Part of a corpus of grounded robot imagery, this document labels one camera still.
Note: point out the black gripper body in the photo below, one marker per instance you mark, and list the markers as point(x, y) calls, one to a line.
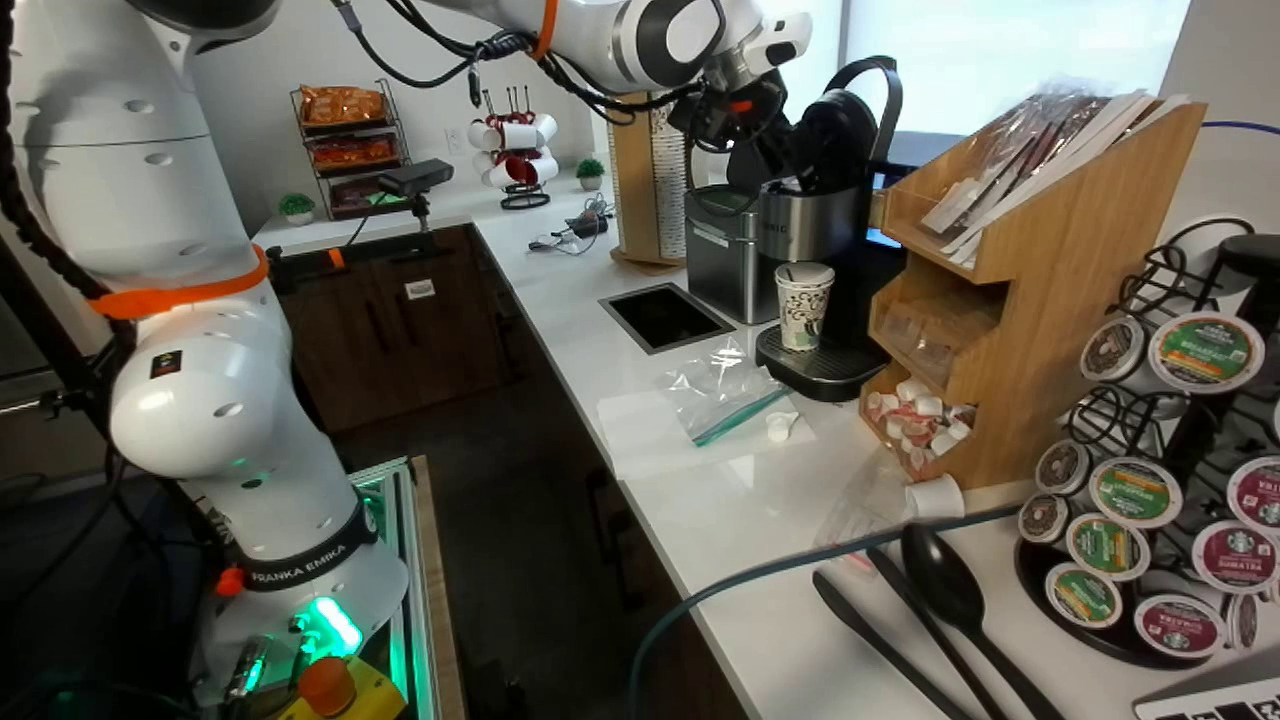
point(732, 114)

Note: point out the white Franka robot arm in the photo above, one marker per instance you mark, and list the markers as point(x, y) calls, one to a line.
point(200, 401)

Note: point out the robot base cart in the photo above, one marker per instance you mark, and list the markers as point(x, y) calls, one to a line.
point(386, 602)

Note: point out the black silver pod coffee machine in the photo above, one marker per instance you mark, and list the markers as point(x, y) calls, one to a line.
point(841, 147)

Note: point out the patterned paper coffee cup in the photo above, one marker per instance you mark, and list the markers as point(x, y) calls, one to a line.
point(805, 306)

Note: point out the dark label coffee pod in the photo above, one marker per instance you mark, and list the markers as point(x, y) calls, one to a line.
point(1061, 467)
point(1043, 516)
point(1108, 350)

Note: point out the green label coffee pod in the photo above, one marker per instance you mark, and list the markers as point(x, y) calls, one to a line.
point(1082, 596)
point(1135, 493)
point(1105, 550)
point(1206, 355)

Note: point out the red label coffee pod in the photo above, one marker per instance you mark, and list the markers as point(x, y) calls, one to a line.
point(1233, 559)
point(1176, 625)
point(1256, 493)

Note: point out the wooden cup dispenser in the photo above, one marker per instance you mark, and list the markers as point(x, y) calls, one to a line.
point(647, 195)

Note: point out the small green potted plant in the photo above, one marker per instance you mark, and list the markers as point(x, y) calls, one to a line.
point(590, 168)
point(299, 205)

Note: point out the mug rack with white mugs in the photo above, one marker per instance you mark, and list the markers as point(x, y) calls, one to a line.
point(516, 147)

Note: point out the clear plastic zip bag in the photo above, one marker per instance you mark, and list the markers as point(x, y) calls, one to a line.
point(722, 394)

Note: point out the bundle of tea packets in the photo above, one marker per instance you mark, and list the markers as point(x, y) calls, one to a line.
point(1024, 152)

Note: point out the small loose creamer cup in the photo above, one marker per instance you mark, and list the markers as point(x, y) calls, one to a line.
point(783, 427)

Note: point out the pile of creamer cups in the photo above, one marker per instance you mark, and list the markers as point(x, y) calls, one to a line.
point(923, 427)

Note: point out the wooden condiment organizer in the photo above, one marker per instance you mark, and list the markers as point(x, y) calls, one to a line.
point(1065, 306)

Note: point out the dark wooden cabinet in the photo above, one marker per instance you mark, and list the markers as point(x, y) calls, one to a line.
point(402, 334)

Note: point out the black plastic spoon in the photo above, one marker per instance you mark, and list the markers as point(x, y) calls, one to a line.
point(943, 573)

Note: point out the black plastic fork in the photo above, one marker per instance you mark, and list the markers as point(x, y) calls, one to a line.
point(926, 622)

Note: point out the black plastic knife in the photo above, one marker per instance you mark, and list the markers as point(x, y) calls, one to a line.
point(882, 641)

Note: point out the orange emergency stop button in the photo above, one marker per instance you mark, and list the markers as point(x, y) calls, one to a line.
point(324, 686)

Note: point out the window with white frame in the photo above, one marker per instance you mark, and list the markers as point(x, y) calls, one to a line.
point(1015, 52)

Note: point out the black stereo camera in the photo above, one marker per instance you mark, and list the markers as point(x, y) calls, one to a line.
point(417, 178)

